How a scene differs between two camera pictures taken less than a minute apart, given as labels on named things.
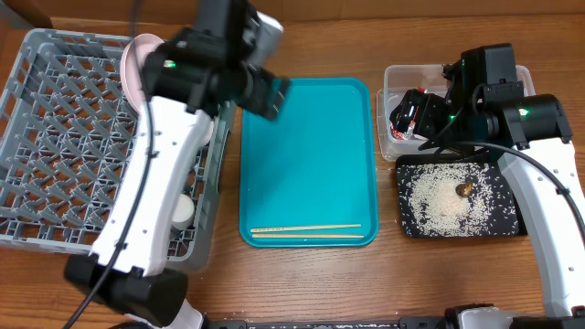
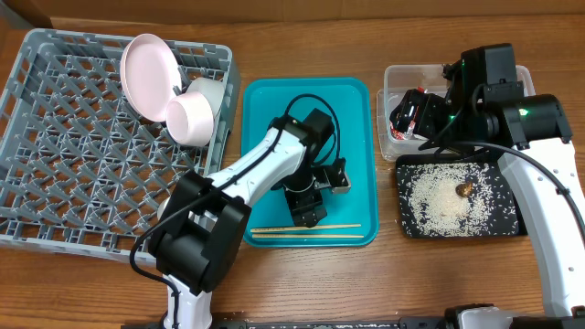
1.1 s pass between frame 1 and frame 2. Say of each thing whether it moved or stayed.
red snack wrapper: stayed
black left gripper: moved
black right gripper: stayed
